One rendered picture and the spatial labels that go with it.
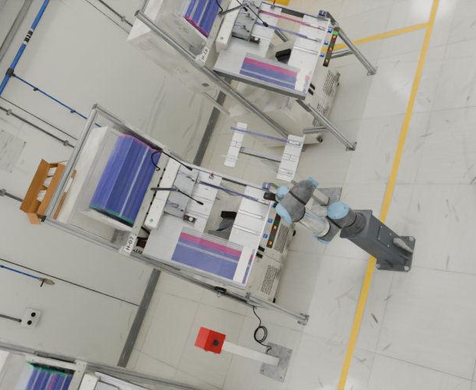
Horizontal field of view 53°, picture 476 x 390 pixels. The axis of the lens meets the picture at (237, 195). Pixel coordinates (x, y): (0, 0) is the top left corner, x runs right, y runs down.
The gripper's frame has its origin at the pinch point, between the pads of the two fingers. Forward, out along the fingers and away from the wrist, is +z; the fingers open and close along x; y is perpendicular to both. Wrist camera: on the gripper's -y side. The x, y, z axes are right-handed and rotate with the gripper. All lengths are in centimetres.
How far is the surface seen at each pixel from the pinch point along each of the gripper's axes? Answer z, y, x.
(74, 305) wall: 136, -146, -109
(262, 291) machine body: 61, 11, -51
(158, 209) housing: -6, -72, -29
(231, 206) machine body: 44, -32, 1
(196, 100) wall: 166, -117, 134
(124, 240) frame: -12, -84, -56
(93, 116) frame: -46, -121, 5
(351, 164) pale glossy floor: 52, 48, 66
